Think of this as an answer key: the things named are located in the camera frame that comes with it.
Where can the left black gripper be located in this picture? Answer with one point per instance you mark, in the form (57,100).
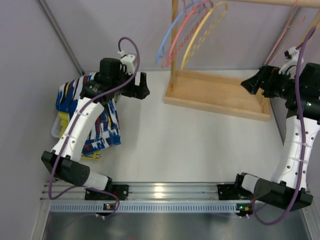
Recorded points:
(136,86)

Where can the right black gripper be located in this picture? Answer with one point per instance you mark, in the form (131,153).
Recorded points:
(263,81)

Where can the blue patterned trousers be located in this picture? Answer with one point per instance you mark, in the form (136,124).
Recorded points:
(105,132)

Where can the pink wire hanger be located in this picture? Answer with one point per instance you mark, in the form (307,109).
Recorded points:
(290,24)

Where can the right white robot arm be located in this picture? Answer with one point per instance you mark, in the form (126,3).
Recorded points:
(291,171)

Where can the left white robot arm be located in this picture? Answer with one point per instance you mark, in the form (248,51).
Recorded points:
(93,119)

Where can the pink plastic hanger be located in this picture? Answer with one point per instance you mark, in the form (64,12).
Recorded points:
(182,35)

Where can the blue plastic hanger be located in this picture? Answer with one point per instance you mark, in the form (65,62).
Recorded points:
(167,32)

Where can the yellow folded trousers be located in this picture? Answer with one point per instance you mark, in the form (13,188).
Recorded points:
(64,123)

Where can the yellow plastic hanger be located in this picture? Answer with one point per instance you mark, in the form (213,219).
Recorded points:
(200,35)

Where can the wooden clothes rack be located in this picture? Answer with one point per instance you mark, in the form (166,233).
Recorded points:
(242,40)

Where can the white plastic basket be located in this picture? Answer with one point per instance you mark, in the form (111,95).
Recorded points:
(56,128)

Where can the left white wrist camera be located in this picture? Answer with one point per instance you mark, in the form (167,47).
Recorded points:
(129,61)

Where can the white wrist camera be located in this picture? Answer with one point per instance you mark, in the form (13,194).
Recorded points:
(129,61)
(291,56)

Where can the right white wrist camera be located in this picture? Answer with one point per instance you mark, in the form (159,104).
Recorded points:
(291,56)

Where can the white slotted cable duct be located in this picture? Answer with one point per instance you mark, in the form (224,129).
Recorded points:
(151,207)

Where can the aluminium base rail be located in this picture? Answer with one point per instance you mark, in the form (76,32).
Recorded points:
(150,191)

